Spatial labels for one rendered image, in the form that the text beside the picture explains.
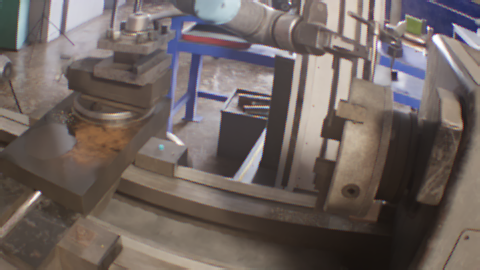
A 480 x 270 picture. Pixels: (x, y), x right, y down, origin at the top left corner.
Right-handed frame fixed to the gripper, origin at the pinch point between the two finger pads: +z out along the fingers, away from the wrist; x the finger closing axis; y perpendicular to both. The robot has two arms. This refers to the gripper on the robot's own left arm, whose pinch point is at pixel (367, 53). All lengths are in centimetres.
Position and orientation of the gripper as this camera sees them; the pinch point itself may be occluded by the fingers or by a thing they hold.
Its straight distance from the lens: 94.4
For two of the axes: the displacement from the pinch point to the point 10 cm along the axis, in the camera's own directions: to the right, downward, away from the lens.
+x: -7.4, -0.7, -6.7
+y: -2.3, 9.6, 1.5
